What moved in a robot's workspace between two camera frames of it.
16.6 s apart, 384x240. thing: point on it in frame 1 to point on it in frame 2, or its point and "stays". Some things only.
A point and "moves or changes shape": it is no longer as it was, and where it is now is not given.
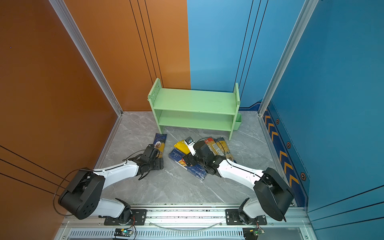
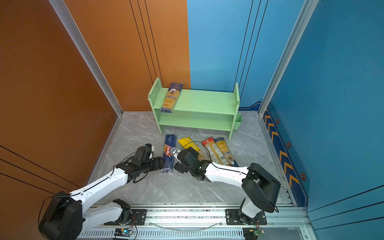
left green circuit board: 123,232 stays
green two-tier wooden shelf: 199,109 stays
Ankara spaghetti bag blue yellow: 159,143 to 171,97
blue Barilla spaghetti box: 198,170 moves or changes shape
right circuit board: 252,233 stays
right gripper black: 190,158 to 179,167
